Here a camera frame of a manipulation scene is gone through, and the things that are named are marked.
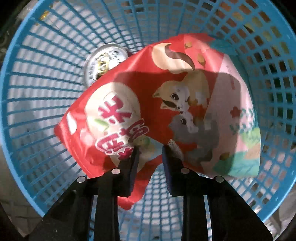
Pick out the red squirrel snack bag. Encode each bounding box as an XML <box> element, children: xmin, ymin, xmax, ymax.
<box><xmin>54</xmin><ymin>33</ymin><xmax>261</xmax><ymax>210</ymax></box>

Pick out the silver beverage can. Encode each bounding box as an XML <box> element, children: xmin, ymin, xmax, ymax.
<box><xmin>83</xmin><ymin>43</ymin><xmax>130</xmax><ymax>88</ymax></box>

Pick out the blue plastic mesh trash basket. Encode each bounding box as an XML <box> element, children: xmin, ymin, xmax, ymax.
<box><xmin>1</xmin><ymin>1</ymin><xmax>295</xmax><ymax>240</ymax></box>

